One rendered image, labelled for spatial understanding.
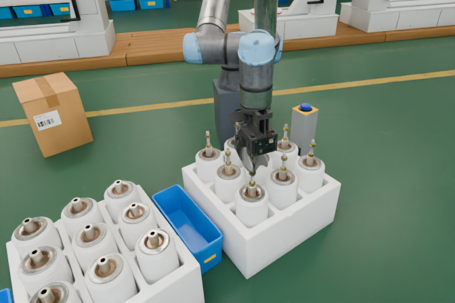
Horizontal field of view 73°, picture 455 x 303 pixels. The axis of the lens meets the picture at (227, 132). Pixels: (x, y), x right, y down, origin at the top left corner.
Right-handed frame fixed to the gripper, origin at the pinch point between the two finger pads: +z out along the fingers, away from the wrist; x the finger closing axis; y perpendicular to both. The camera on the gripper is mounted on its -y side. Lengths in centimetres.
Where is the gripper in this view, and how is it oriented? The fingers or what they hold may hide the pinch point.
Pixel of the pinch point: (251, 166)
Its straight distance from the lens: 84.8
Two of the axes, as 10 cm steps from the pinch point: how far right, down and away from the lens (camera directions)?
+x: 9.3, -2.1, 2.8
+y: 3.5, 4.8, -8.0
